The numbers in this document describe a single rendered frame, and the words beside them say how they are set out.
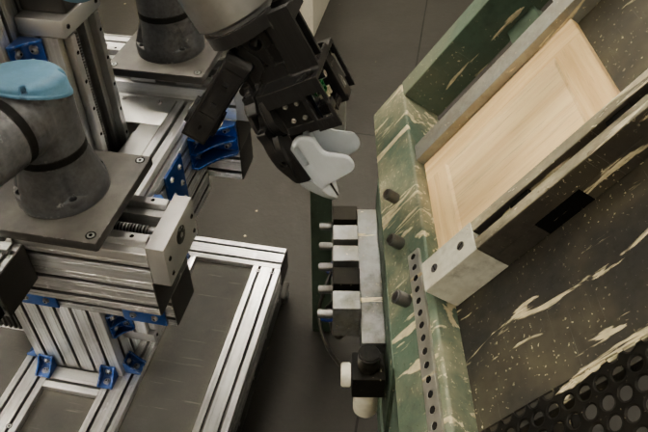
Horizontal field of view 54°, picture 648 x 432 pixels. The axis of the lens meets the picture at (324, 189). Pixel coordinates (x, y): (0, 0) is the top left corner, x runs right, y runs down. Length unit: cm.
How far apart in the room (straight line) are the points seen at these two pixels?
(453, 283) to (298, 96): 60
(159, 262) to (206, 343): 84
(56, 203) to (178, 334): 93
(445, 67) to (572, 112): 49
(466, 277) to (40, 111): 70
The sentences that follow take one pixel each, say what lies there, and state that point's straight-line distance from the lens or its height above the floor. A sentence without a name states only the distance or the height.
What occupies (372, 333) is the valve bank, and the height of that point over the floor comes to 74.
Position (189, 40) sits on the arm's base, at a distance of 145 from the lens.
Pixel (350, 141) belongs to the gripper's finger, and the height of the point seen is 137.
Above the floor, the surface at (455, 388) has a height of 90.
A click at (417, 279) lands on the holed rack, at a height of 89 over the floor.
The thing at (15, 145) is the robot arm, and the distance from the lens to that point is 98.
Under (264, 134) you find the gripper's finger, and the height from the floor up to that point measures 141.
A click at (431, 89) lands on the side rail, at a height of 93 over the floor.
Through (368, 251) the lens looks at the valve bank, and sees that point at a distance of 139.
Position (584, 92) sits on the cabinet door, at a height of 120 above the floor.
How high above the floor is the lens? 175
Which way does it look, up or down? 41 degrees down
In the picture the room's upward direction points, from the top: straight up
